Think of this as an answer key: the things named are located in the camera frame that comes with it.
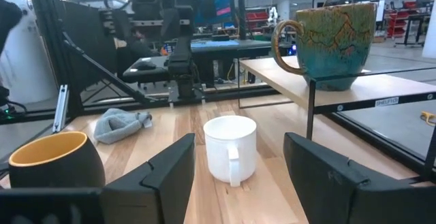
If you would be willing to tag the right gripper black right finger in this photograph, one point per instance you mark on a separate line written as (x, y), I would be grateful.
(334, 190)

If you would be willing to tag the yellow tool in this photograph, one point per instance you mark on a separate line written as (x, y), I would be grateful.
(429, 117)

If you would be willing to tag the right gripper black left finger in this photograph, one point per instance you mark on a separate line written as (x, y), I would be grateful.
(160, 190)

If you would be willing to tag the green and blue glazed mug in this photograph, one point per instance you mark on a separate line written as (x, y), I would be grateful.
(334, 47)

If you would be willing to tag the black computer mouse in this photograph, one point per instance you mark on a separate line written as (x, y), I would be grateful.
(144, 65)

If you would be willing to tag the dark grey computer desk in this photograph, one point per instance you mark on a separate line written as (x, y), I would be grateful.
(153, 74)

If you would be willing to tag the silver aluminium extrusion bar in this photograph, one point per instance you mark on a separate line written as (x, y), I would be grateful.
(60, 108)

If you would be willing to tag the white ceramic mug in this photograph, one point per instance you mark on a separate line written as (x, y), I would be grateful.
(221, 149)

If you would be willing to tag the grey cloth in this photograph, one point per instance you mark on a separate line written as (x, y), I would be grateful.
(116, 125)

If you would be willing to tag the wooden shelf with black frame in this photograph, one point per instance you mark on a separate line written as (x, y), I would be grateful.
(391, 88)

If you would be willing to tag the red parts bin rack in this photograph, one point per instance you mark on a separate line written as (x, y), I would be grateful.
(400, 19)
(257, 19)

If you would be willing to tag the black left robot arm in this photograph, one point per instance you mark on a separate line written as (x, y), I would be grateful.
(180, 60)

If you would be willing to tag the black mug with yellow inside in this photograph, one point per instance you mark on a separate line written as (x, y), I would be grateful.
(68, 169)

